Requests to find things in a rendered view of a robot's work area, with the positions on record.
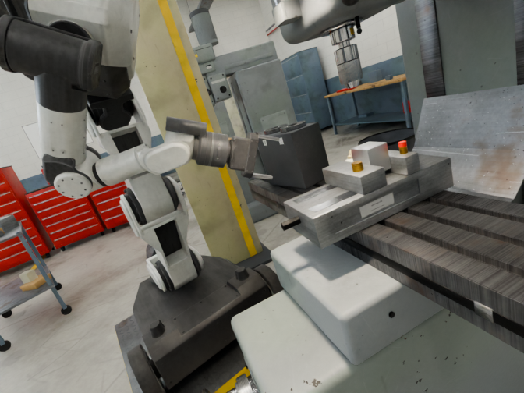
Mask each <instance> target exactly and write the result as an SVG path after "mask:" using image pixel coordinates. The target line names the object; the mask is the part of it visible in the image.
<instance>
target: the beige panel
mask: <svg viewBox="0 0 524 393"><path fill-rule="evenodd" d="M139 5H140V24H139V30H138V36H137V43H136V67H135V71H136V74H137V77H138V79H139V81H140V84H141V87H142V88H143V92H144V93H145V96H146V98H147V101H148V104H149V105H150V109H151V111H152V113H153V115H154V118H155V121H156V123H157V124H158V128H159V130H160V132H161V135H162V137H163V140H164V141H165V134H166V131H165V127H166V117H167V116H169V117H174V118H179V119H188V120H192V121H197V122H205V123H207V131H208V132H212V133H222V132H221V128H220V126H219V123H218V120H217V117H216V114H215V112H214V108H213V105H212V103H211V99H210V97H209V94H208V92H207V88H206V86H205V83H204V79H203V77H202V74H201V71H200V68H199V66H198V63H197V59H196V56H195V54H194V52H193V48H192V45H191V43H190V40H189V36H188V34H187V32H186V28H185V25H184V22H183V20H182V17H181V14H180V11H179V7H178V5H177V2H176V0H139ZM175 170H176V171H177V174H178V176H179V179H180V181H181V183H182V187H183V189H184V190H185V193H186V196H187V198H188V201H189V203H190V206H191V208H192V210H193V213H194V215H195V218H196V220H197V223H198V225H199V227H200V230H201V232H202V234H203V237H204V240H205V242H206V244H207V247H208V249H209V251H210V254H211V256H212V257H221V258H223V259H227V260H230V261H231V262H233V263H234V264H236V265H237V266H239V267H244V268H245V269H247V268H248V267H249V268H250V269H252V270H253V269H254V268H256V267H258V266H259V265H261V264H264V265H265V264H268V263H270V262H271V261H273V260H272V258H271V251H270V250H269V249H268V248H267V247H266V246H265V245H264V244H263V243H262V242H261V241H260V240H259V238H258V235H257V231H256V229H255V226H254V223H253V220H252V218H251V215H250V211H249V208H248V206H247V204H246V200H245V197H244V195H243V191H242V189H241V186H240V184H239V180H238V177H237V174H236V172H235V170H232V169H230V168H229V167H228V164H227V162H226V164H225V166H224V168H217V167H211V166H205V165H198V164H197V163H196V160H192V158H191V160H190V161H189V163H188V164H185V165H183V166H181V167H178V168H176V169H175Z"/></svg>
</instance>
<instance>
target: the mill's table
mask: <svg viewBox="0 0 524 393"><path fill-rule="evenodd" d="M248 184H249V187H250V191H251V193H252V196H253V199H255V200H257V201H259V202H261V203H262V204H264V205H266V206H268V207H269V208H271V209H273V210H274V211H277V212H278V213H279V214H282V215H284V216H285V217H288V216H287V214H286V210H285V206H284V202H285V201H287V200H290V199H292V198H294V197H297V196H299V195H302V194H304V193H307V192H309V191H311V190H313V189H316V188H318V187H320V186H323V185H325V184H327V183H326V182H325V180H322V181H320V182H318V183H316V184H314V185H312V186H311V187H309V188H307V189H302V188H295V187H290V186H279V185H273V184H270V183H269V180H268V179H257V178H255V179H254V180H250V181H249V182H248ZM333 244H334V245H336V246H337V247H339V248H341V249H343V250H344V251H346V252H348V253H350V254H352V255H353V256H354V257H357V258H358V259H360V260H362V261H363V262H365V263H367V264H369V265H370V266H372V267H374V268H376V269H378V270H379V271H381V272H383V273H385V274H386V275H388V276H390V277H391V278H393V279H395V280H396V281H399V282H401V283H402V284H403V285H405V286H407V287H409V288H411V289H412V290H414V291H416V292H418V293H419V294H421V295H422V296H425V297H427V298H428V299H430V300H432V301H433V302H435V303H437V304H438V305H440V306H443V307H444V308H445V309H447V310H449V311H451V312H452V313H454V314H456V315H458V316H459V317H461V318H463V319H464V320H467V321H468V322H470V323H471V324H474V325H475V326H477V327H478V328H480V329H482V330H484V331H485V332H487V333H489V334H491V335H493V336H494V337H496V338H498V339H500V340H502V341H503V342H505V343H506V344H508V345H510V346H511V347H513V348H515V349H517V350H519V351H520V352H522V353H524V204H517V203H512V202H508V201H503V200H495V199H490V198H486V197H481V196H473V195H468V194H464V193H455V192H451V191H446V190H443V191H441V192H439V193H437V194H435V195H433V196H431V197H429V198H427V199H425V200H422V201H420V202H419V203H417V204H414V205H412V206H411V207H408V208H406V209H405V210H402V211H399V212H398V213H396V214H393V215H392V216H390V217H388V218H385V219H383V220H381V221H379V222H377V223H375V224H373V225H371V226H369V227H367V228H364V229H362V230H360V231H358V232H356V233H354V234H352V235H350V236H348V237H346V238H344V239H341V240H339V241H337V242H336V243H333Z"/></svg>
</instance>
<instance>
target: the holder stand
mask: <svg viewBox="0 0 524 393"><path fill-rule="evenodd" d="M263 135H264V136H272V137H277V138H279V141H275V140H266V139H261V138H259V142H258V148H259V151H260V155H261V157H262V160H263V163H264V167H265V170H266V173H267V175H271V176H273V179H269V183H270V184H273V185H279V186H290V187H295V188H302V189H307V188H309V187H311V186H312V185H314V184H316V183H318V182H320V181H322V180H324V174H323V171H322V168H326V167H327V166H329V163H328V157H327V154H326V150H325V147H324V141H323V138H322V135H321V131H320V125H319V122H311V123H306V121H300V122H295V123H292V124H289V125H288V124H282V125H280V126H275V127H272V128H270V129H266V130H264V134H263Z"/></svg>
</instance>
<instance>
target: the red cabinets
mask: <svg viewBox="0 0 524 393"><path fill-rule="evenodd" d="M126 188H127V186H126V183H125V181H123V182H120V183H118V184H115V185H113V186H106V187H103V188H101V189H98V190H95V191H93V192H91V193H90V194H89V195H88V196H85V197H83V198H77V199H76V198H70V197H67V196H64V195H62V194H61V193H59V192H58V191H57V190H56V188H55V187H54V186H53V185H51V184H50V185H47V186H43V187H41V188H38V189H35V190H33V191H31V192H29V193H27V192H26V190H25V189H24V187H23V185H22V183H21V181H20V180H19V178H18V177H17V175H16V173H15V172H14V170H13V168H12V166H6V167H1V168H0V218H3V217H6V216H9V215H12V214H13V215H14V217H15V219H16V220H17V221H21V223H22V226H23V227H24V229H25V231H26V232H27V235H28V236H29V237H30V239H31V241H32V242H33V244H34V245H35V247H36V249H37V251H38V252H39V254H40V255H41V256H42V255H44V254H45V255H46V257H47V258H49V257H50V252H51V250H55V248H56V249H58V248H61V250H62V251H65V250H66V248H65V246H67V245H69V244H71V243H74V242H76V241H79V240H81V239H85V238H86V237H89V236H91V235H95V234H97V233H99V232H100V233H101V235H104V232H103V231H104V230H105V229H106V228H107V229H110V228H111V229H112V231H113V232H115V227H117V226H119V225H123V224H125V223H127V222H129V221H128V220H127V218H126V216H125V214H124V212H123V210H122V207H121V205H120V203H119V202H120V200H121V199H120V196H121V195H123V194H126V193H124V189H126ZM29 260H32V258H31V257H30V254H29V253H28V252H27V250H26V248H25V247H24V245H23V244H22V242H21V241H20V239H19V237H18V236H17V237H15V238H13V239H10V240H8V241H5V242H3V243H0V273H1V272H3V271H6V270H8V269H10V268H13V267H15V266H18V265H20V264H23V263H25V262H27V261H29Z"/></svg>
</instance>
